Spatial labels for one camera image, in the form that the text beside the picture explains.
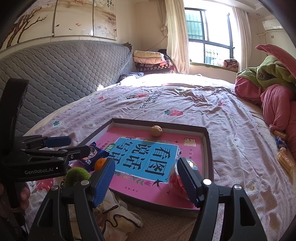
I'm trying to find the green fuzzy ring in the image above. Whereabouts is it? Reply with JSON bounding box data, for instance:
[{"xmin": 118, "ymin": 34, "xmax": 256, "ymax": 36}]
[{"xmin": 63, "ymin": 167, "xmax": 91, "ymax": 188}]

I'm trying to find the blue snack packet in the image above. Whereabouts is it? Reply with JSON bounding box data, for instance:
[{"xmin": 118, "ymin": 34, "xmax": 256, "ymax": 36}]
[{"xmin": 78, "ymin": 142, "xmax": 104, "ymax": 171}]

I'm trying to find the white cloth drawstring pouch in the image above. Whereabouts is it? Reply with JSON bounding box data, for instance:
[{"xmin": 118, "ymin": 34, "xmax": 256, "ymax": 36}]
[{"xmin": 93, "ymin": 190, "xmax": 144, "ymax": 240}]

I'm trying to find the red ball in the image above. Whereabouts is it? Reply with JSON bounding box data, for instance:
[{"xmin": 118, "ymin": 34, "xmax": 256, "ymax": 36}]
[{"xmin": 169, "ymin": 157, "xmax": 200, "ymax": 200}]

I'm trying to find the walnut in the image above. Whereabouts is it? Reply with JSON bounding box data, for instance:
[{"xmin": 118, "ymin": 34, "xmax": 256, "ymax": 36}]
[{"xmin": 149, "ymin": 125, "xmax": 163, "ymax": 137}]

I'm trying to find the person's left hand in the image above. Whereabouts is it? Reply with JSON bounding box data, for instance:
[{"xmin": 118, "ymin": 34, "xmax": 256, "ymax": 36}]
[{"xmin": 0, "ymin": 184, "xmax": 31, "ymax": 218}]

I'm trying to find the pink patterned bed sheet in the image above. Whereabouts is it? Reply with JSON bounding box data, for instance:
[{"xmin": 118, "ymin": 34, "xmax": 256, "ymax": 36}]
[{"xmin": 28, "ymin": 74, "xmax": 295, "ymax": 240}]

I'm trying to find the grey quilted headboard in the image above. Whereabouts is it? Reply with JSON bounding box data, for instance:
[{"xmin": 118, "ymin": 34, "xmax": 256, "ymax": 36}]
[{"xmin": 1, "ymin": 40, "xmax": 135, "ymax": 136}]

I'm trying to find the pink and blue book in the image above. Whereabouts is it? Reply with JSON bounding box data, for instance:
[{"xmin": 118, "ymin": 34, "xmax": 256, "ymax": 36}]
[{"xmin": 82, "ymin": 126, "xmax": 203, "ymax": 210}]

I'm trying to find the shallow dark cardboard box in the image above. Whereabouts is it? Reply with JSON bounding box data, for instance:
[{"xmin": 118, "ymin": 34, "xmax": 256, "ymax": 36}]
[{"xmin": 80, "ymin": 118, "xmax": 214, "ymax": 217}]

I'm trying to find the yellow wafer snack pack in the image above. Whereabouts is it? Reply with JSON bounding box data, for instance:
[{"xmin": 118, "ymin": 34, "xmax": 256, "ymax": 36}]
[{"xmin": 276, "ymin": 147, "xmax": 294, "ymax": 174}]

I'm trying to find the small blue candy wrapper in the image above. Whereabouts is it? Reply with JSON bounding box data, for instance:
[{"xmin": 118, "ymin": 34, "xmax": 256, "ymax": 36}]
[{"xmin": 275, "ymin": 136, "xmax": 287, "ymax": 150}]

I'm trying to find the dark pillow by headboard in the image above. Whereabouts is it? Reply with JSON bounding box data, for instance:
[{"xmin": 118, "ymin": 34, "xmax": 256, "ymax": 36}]
[{"xmin": 118, "ymin": 72, "xmax": 144, "ymax": 82}]

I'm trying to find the stack of folded blankets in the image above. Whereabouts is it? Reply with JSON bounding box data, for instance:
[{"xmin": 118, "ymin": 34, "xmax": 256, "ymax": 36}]
[{"xmin": 133, "ymin": 50, "xmax": 176, "ymax": 75}]

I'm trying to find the pink crumpled quilt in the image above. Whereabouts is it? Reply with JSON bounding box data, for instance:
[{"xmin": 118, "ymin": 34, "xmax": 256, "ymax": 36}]
[{"xmin": 234, "ymin": 44, "xmax": 295, "ymax": 157}]

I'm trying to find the green blanket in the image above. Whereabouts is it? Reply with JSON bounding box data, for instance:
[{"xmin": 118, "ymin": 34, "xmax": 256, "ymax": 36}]
[{"xmin": 236, "ymin": 55, "xmax": 295, "ymax": 92}]

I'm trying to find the patterned cushion on sill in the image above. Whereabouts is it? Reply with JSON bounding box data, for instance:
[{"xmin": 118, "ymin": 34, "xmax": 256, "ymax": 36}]
[{"xmin": 223, "ymin": 59, "xmax": 239, "ymax": 72}]

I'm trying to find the cream left curtain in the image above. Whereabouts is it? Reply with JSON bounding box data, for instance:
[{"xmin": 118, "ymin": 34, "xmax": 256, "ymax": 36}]
[{"xmin": 157, "ymin": 0, "xmax": 190, "ymax": 74}]

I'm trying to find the sheer right curtain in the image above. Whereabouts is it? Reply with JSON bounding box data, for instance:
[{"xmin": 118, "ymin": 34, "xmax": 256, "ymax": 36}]
[{"xmin": 232, "ymin": 7, "xmax": 252, "ymax": 71}]

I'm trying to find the white air conditioner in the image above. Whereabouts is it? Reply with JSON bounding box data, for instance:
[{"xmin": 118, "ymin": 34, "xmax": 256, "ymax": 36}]
[{"xmin": 262, "ymin": 19, "xmax": 283, "ymax": 31}]

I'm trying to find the floral wall painting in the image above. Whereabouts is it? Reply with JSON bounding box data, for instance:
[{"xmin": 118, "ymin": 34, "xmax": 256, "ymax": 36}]
[{"xmin": 1, "ymin": 0, "xmax": 117, "ymax": 51}]

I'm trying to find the window with dark frame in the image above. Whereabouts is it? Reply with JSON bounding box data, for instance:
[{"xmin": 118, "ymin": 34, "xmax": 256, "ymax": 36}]
[{"xmin": 185, "ymin": 8, "xmax": 235, "ymax": 66}]

